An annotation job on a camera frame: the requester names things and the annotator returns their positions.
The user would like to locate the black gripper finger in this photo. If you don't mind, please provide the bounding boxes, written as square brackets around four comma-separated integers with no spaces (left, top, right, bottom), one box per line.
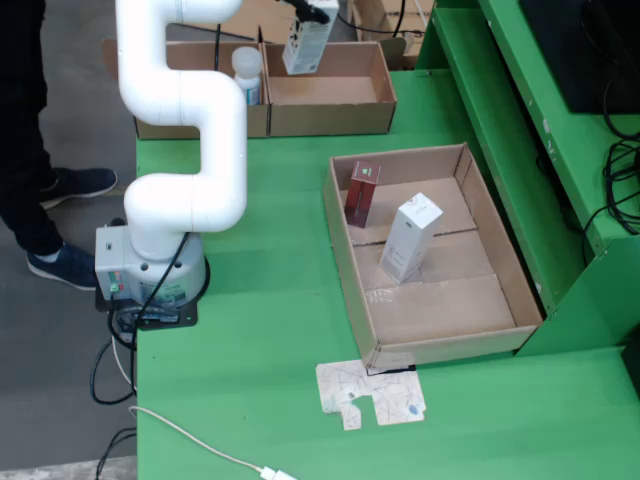
[291,0,332,25]

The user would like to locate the white hand cream box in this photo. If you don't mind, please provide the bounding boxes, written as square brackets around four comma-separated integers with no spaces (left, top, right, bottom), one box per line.
[281,0,341,77]

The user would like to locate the grey robot base box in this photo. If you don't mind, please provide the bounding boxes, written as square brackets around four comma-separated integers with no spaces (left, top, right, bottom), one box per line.
[94,224,210,306]

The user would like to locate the large printed cardboard box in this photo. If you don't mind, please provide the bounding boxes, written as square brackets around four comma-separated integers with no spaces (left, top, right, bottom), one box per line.
[347,0,437,70]

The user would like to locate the divided cardboard box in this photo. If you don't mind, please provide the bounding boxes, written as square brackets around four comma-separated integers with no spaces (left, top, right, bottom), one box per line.
[102,39,399,140]

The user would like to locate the dark red small box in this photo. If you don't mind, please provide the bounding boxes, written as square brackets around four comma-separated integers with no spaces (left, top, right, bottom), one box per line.
[343,160,382,230]

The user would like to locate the tall white cosmetic box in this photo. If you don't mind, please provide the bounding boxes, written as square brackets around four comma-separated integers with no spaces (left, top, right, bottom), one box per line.
[377,192,445,286]

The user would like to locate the shallow cardboard tray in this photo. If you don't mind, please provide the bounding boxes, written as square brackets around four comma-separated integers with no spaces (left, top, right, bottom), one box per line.
[322,142,545,372]

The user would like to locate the white plastic bottle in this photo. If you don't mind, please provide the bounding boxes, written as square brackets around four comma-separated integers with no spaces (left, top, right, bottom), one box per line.
[231,46,264,107]

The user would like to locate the black monitor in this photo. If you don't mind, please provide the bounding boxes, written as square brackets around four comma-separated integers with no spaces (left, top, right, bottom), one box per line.
[518,0,640,115]

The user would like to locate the navy sneaker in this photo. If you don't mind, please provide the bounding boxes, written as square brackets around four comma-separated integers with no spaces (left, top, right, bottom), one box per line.
[25,242,100,292]
[38,167,119,211]

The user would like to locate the dark trousers of person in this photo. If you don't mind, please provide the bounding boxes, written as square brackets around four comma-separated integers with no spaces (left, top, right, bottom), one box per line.
[0,0,65,257]

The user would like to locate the green metal shelf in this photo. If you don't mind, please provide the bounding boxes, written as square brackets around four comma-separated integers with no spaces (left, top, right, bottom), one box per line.
[414,0,640,359]

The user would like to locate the flattened patterned paper carton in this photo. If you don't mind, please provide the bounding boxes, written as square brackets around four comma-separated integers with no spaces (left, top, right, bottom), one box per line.
[314,358,428,431]

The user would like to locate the white plug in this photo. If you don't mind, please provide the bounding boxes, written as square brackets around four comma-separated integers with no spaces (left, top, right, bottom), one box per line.
[258,464,299,480]

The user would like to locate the thin black floor cable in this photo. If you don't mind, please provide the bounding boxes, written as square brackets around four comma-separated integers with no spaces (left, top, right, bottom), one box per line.
[335,9,362,40]

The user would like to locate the black cable bundle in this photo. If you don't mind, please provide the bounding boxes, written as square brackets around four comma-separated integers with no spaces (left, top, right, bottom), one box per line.
[582,74,640,261]

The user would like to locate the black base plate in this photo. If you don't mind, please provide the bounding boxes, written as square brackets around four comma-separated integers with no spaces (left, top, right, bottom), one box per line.
[94,287,200,332]

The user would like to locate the thin white cable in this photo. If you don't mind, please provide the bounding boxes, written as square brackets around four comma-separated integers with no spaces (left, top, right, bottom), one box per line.
[109,333,139,401]

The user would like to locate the black looped floor cable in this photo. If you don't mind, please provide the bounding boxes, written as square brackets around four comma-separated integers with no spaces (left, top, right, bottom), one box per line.
[89,334,139,406]

